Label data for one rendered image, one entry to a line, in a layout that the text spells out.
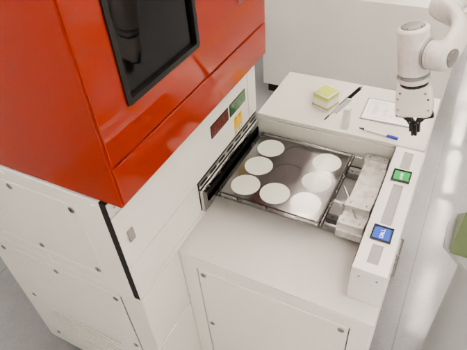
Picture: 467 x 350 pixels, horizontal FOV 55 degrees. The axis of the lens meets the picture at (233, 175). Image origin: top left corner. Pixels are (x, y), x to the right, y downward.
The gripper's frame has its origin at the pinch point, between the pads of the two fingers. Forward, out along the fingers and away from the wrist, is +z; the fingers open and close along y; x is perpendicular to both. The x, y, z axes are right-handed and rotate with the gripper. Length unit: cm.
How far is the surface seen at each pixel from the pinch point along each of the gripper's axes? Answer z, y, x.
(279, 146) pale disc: 12.3, -48.2, 1.3
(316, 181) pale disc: 16.2, -29.5, -11.2
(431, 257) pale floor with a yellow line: 113, -2, 51
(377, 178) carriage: 21.8, -12.3, 0.4
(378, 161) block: 18.7, -13.3, 6.1
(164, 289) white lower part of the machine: 25, -64, -61
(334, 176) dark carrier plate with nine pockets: 17.1, -24.9, -6.2
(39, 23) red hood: -64, -45, -71
